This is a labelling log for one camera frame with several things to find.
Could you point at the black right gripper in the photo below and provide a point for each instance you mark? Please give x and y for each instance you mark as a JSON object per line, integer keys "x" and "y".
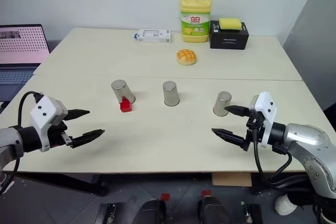
{"x": 254, "y": 127}

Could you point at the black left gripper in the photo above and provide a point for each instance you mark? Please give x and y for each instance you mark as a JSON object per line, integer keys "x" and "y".
{"x": 58, "y": 136}

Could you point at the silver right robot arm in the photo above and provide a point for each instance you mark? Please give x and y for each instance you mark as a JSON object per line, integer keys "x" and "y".
{"x": 307, "y": 137}

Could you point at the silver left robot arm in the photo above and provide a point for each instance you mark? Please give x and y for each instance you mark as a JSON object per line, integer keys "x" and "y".
{"x": 15, "y": 140}

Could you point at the steel cup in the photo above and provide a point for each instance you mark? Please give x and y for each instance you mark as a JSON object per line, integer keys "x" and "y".
{"x": 221, "y": 104}
{"x": 170, "y": 94}
{"x": 122, "y": 90}

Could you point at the red toy block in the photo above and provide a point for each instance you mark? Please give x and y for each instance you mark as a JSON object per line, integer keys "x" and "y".
{"x": 126, "y": 106}

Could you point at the brown cardboard piece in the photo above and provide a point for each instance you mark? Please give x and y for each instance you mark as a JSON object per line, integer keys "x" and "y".
{"x": 231, "y": 179}

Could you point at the red floor tape square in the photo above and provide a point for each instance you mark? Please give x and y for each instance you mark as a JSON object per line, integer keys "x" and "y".
{"x": 205, "y": 193}
{"x": 165, "y": 197}

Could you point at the golden pineapple bun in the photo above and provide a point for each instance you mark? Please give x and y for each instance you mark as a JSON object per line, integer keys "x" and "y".
{"x": 187, "y": 57}

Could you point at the black cardboard box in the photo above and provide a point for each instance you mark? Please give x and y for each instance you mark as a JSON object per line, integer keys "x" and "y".
{"x": 228, "y": 40}

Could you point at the dark rounded shape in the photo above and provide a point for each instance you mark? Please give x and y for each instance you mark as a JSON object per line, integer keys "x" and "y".
{"x": 153, "y": 213}
{"x": 212, "y": 212}

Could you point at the white round cap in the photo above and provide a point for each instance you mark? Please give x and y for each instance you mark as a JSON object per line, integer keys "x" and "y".
{"x": 283, "y": 205}

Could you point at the open laptop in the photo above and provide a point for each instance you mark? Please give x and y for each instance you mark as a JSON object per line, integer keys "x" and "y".
{"x": 18, "y": 51}

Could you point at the yellow sponge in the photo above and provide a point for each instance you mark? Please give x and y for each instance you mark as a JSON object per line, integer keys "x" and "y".
{"x": 230, "y": 24}

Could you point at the yellow detergent pump bottle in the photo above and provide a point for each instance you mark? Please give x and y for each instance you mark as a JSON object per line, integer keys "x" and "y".
{"x": 195, "y": 22}

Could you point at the white flat carton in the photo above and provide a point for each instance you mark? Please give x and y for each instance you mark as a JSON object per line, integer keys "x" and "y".
{"x": 153, "y": 36}

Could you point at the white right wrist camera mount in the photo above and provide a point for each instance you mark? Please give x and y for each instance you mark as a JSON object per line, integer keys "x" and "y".
{"x": 265, "y": 106}

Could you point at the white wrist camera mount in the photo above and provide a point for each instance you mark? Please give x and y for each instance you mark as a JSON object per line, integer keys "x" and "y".
{"x": 43, "y": 108}
{"x": 265, "y": 106}

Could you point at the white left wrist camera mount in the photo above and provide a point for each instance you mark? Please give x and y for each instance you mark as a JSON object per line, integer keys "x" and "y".
{"x": 43, "y": 108}

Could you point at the black table frame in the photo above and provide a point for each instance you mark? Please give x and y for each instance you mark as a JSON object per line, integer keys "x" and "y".
{"x": 78, "y": 182}

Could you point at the black base bracket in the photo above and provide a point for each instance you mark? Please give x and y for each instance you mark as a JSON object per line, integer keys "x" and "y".
{"x": 252, "y": 213}
{"x": 106, "y": 214}

